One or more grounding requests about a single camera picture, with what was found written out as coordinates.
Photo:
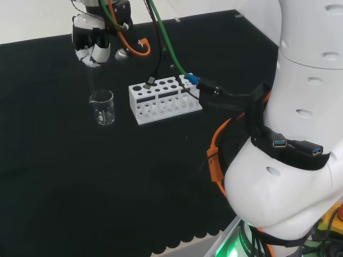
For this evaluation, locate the black USB socket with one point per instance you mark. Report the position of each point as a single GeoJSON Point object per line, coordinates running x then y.
{"type": "Point", "coordinates": [280, 143]}
{"type": "Point", "coordinates": [311, 149]}

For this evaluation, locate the black bench cloth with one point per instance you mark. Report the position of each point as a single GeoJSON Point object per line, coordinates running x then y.
{"type": "Point", "coordinates": [80, 174]}

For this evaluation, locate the yellow stop button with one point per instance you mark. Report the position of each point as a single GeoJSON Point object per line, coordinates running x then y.
{"type": "Point", "coordinates": [332, 225]}

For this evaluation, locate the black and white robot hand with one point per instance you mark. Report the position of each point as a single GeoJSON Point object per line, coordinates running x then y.
{"type": "Point", "coordinates": [100, 53]}

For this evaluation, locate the small clear glass beaker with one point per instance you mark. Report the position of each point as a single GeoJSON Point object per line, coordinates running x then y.
{"type": "Point", "coordinates": [103, 112]}

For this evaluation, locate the white test tube rack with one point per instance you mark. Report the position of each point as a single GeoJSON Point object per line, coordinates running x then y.
{"type": "Point", "coordinates": [160, 107]}

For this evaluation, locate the clear glass rod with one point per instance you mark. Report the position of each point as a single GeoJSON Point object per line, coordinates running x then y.
{"type": "Point", "coordinates": [91, 80]}

